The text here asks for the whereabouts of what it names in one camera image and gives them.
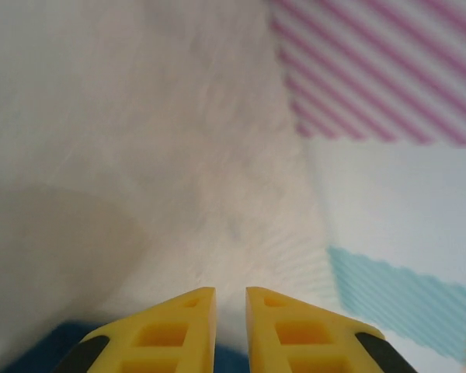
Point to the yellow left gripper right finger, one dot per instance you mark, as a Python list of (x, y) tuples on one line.
[(303, 338)]

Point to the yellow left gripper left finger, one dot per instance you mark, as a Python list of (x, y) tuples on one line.
[(163, 338)]

